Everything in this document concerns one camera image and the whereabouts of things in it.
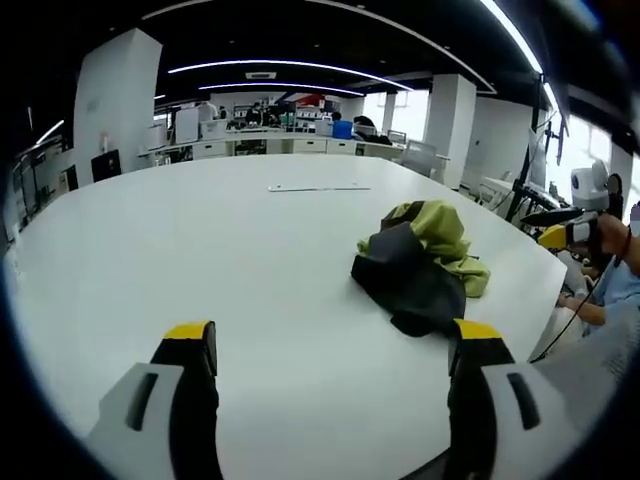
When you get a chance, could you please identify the black cable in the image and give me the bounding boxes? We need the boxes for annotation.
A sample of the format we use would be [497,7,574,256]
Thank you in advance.
[528,234,632,363]

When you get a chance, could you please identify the white template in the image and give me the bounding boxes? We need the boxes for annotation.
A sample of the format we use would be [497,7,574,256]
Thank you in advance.
[267,184,373,194]

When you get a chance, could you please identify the black bag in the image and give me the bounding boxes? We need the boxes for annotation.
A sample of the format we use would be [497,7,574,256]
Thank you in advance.
[352,115,394,146]

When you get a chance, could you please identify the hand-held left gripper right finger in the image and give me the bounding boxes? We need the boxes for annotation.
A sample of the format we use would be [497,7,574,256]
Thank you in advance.
[447,318,596,480]

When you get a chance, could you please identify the person in light blue shirt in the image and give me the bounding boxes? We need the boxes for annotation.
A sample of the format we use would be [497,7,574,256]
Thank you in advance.
[574,252,640,329]

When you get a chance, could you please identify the black tripod stand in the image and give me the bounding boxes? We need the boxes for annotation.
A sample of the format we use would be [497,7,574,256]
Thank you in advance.
[503,74,571,224]

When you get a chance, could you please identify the long white counter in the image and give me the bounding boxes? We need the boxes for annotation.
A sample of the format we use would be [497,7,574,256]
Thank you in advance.
[138,130,405,162]

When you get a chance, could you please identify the person's grey clothing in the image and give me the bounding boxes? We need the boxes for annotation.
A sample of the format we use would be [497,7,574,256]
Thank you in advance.
[527,317,640,451]

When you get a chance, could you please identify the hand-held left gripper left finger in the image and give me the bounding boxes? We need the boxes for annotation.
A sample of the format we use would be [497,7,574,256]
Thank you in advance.
[87,319,225,480]

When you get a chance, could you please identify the ceiling light strip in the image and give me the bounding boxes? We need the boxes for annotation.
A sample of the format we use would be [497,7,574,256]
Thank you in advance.
[167,59,416,92]
[482,0,564,114]

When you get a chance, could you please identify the black monitor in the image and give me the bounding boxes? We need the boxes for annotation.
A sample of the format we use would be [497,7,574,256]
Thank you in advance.
[90,148,123,184]

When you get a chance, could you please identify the white cabinet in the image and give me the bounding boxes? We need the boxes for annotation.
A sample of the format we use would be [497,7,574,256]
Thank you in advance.
[173,106,202,145]

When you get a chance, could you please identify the white office chair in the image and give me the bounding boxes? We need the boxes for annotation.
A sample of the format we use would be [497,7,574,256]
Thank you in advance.
[398,139,440,177]

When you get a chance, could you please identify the person's right hand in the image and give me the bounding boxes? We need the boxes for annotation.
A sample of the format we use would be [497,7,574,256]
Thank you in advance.
[589,211,633,264]

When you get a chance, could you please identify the green and grey garment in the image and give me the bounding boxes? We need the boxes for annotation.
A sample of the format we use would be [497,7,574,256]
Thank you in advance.
[349,199,493,338]

